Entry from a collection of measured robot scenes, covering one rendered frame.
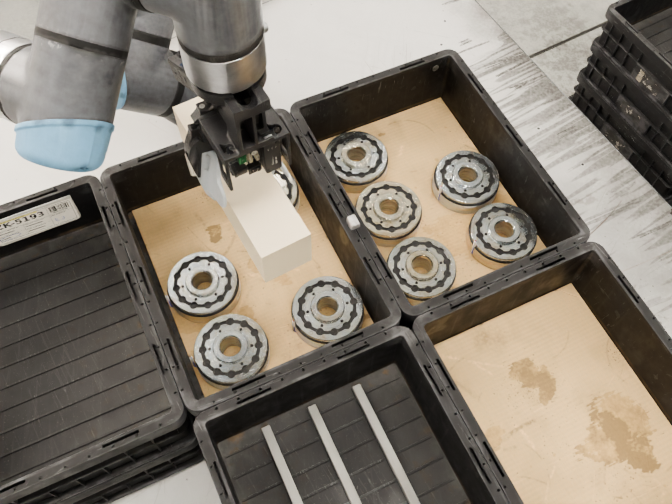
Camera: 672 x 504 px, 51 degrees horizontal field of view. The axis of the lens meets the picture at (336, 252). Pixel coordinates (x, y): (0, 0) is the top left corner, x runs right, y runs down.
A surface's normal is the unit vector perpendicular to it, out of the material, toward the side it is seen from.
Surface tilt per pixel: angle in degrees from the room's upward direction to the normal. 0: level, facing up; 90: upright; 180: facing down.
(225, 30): 90
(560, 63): 0
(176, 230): 0
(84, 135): 69
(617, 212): 0
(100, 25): 63
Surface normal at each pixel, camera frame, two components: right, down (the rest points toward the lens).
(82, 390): 0.01, -0.48
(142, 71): 0.67, 0.34
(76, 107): 0.36, 0.32
